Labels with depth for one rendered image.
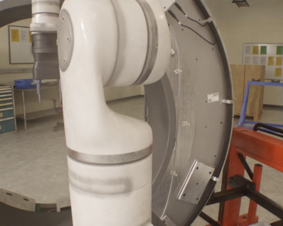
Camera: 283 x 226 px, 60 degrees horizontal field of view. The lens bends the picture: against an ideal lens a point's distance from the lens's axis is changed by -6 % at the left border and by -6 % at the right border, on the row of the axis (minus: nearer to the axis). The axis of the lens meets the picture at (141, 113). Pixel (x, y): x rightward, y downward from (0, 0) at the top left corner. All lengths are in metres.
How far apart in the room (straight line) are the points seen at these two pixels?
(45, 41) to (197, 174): 0.74
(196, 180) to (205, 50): 0.51
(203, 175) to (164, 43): 0.87
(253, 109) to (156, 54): 6.73
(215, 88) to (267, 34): 8.53
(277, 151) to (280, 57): 8.05
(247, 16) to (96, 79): 9.51
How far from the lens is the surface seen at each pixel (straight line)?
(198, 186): 1.09
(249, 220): 1.75
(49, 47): 0.67
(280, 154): 1.44
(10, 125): 5.70
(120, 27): 0.23
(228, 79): 1.03
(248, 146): 1.61
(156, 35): 0.25
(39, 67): 0.68
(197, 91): 0.98
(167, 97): 0.87
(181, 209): 1.12
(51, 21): 0.68
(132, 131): 0.24
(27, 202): 1.28
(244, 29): 9.63
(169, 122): 0.89
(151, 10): 0.26
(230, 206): 1.88
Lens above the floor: 1.36
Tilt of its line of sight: 11 degrees down
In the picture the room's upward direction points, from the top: straight up
